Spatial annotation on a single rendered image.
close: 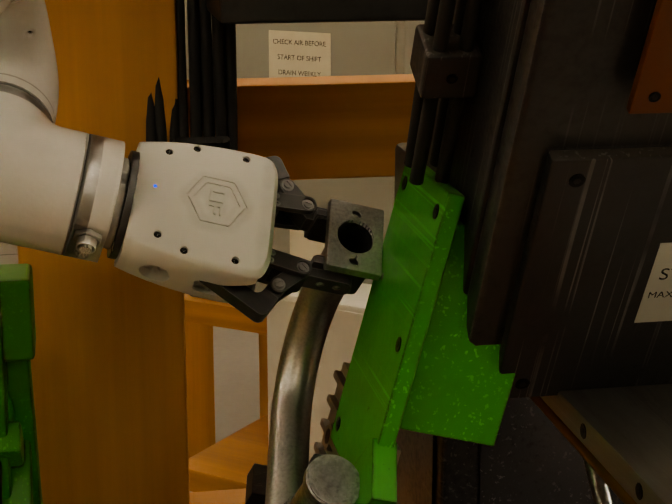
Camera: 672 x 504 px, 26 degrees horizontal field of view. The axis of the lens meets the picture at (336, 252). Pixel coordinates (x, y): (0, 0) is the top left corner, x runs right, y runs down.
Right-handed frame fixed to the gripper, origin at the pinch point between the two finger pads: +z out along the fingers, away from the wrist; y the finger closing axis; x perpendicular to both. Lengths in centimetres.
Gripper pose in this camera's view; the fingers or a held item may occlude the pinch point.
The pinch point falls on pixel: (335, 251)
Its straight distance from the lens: 102.5
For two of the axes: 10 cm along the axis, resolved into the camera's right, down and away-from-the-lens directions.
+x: -3.1, 4.9, 8.1
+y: 0.6, -8.4, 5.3
